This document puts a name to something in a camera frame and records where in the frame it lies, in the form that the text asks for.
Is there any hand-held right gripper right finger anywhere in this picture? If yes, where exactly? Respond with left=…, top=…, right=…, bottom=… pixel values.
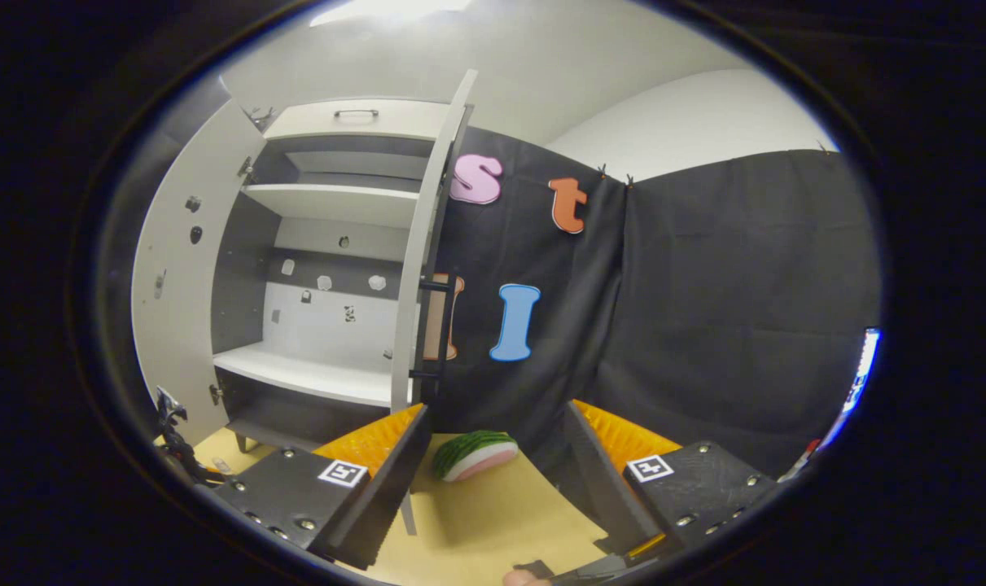
left=563, top=399, right=782, bottom=562

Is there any white cabinet door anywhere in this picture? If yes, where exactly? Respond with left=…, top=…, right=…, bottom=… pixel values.
left=389, top=69, right=479, bottom=538
left=130, top=99, right=267, bottom=447

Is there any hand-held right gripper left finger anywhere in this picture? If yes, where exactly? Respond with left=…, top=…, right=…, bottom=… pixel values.
left=208, top=403, right=432, bottom=571

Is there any white cabinet drawer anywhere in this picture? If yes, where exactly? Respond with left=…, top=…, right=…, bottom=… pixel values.
left=262, top=99, right=453, bottom=141

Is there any white and grey cabinet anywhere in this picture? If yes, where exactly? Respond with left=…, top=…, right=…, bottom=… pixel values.
left=209, top=98, right=453, bottom=457

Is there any black door handle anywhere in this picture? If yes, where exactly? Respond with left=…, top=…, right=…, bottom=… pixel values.
left=410, top=275, right=454, bottom=382

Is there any toy watermelon slice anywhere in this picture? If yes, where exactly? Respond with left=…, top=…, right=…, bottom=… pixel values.
left=432, top=430, right=520, bottom=483

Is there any black backdrop cloth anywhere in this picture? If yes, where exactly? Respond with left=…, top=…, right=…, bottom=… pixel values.
left=98, top=77, right=883, bottom=481

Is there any ceiling light panel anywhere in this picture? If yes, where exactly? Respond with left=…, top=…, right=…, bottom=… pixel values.
left=309, top=0, right=475, bottom=28

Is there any bright monitor screen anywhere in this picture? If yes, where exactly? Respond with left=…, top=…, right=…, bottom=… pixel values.
left=818, top=326, right=883, bottom=453

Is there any white cabinet shelf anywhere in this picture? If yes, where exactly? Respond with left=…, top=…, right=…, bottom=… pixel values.
left=242, top=183, right=422, bottom=229

